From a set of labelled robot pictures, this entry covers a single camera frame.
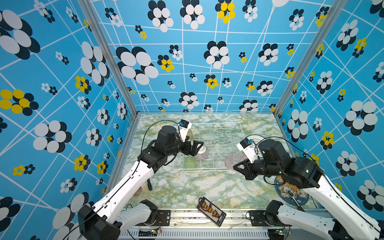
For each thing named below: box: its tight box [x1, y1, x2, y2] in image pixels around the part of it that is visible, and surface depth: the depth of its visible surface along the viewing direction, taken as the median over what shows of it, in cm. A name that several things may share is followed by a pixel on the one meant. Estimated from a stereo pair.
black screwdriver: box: [147, 178, 153, 191], surface depth 86 cm
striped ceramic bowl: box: [194, 145, 209, 160], surface depth 93 cm
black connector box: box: [196, 197, 227, 227], surface depth 75 cm
